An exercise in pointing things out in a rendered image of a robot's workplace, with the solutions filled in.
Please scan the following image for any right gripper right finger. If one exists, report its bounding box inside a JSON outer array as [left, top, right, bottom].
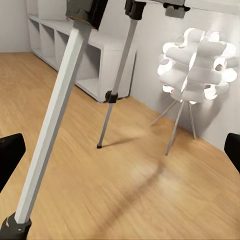
[[224, 132, 240, 173]]

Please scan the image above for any camera tripod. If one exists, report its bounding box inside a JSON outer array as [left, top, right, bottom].
[[0, 0, 240, 240]]

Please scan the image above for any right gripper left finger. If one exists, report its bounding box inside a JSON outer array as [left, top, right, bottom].
[[0, 133, 26, 193]]

